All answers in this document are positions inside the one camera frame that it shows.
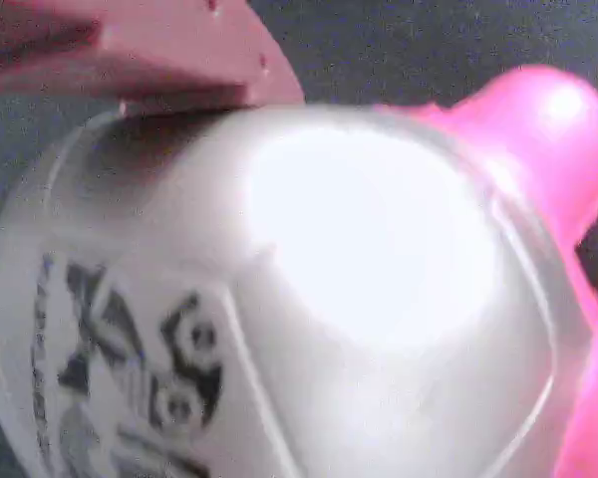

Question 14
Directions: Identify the turtle toy with clear dome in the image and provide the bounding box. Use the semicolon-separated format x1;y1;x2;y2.
0;64;598;478

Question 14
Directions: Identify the printed plastic gripper finger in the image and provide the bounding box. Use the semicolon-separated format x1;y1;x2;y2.
0;0;308;120

